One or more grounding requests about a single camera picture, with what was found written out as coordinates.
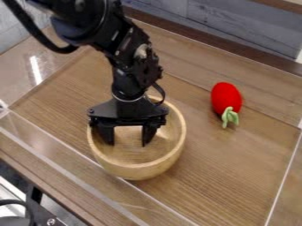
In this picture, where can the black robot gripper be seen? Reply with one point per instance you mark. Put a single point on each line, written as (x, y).
(116, 113)

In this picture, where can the brown wooden bowl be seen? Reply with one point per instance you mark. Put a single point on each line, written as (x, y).
(131, 160)

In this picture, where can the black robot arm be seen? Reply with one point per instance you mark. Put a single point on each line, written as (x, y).
(96, 23)

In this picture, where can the red plush strawberry toy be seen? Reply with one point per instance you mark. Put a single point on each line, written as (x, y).
(226, 101)

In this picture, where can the clear acrylic tray wall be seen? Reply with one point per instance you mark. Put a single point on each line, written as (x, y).
(41, 152)

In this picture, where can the black table leg bracket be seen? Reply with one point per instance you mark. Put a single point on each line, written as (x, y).
(44, 218)

